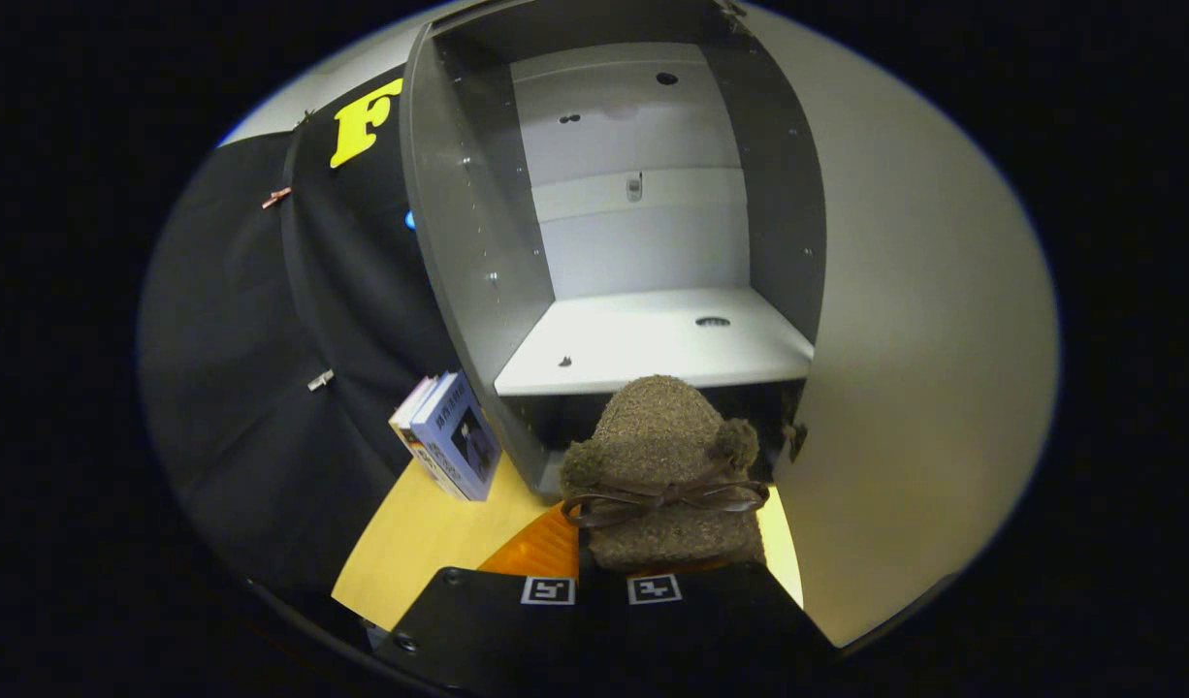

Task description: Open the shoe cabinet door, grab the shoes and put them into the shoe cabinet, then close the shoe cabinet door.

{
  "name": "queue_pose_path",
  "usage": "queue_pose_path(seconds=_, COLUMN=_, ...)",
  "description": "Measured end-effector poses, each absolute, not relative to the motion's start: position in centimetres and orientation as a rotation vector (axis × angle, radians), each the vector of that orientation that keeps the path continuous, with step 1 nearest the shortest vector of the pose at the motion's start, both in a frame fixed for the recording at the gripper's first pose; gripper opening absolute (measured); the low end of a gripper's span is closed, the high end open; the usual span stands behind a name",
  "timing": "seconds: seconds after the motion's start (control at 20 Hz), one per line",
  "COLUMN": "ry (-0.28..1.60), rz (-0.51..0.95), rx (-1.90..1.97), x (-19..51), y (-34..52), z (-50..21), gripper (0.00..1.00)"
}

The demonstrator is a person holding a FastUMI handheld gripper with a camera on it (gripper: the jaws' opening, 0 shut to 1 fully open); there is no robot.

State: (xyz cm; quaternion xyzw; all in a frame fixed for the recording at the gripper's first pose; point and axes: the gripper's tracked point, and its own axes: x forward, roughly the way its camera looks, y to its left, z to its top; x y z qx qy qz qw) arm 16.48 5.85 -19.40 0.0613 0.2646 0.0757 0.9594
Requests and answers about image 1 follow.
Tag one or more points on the blue cover book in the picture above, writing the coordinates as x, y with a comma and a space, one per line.
459, 436

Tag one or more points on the red clothes peg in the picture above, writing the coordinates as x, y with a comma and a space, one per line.
275, 198

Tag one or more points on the brown fuzzy shoe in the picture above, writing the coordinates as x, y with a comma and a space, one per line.
658, 427

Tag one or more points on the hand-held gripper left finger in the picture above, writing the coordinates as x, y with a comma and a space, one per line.
498, 630

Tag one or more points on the black backdrop cloth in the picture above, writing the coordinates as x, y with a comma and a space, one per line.
236, 388

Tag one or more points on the dark grey shoe cabinet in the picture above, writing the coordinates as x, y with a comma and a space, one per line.
653, 339

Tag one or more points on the beige shoe cabinet door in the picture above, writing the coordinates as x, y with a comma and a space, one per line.
924, 339

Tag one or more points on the silver clip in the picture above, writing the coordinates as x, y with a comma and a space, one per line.
320, 379

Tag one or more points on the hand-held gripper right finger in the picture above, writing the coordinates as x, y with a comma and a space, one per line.
711, 630

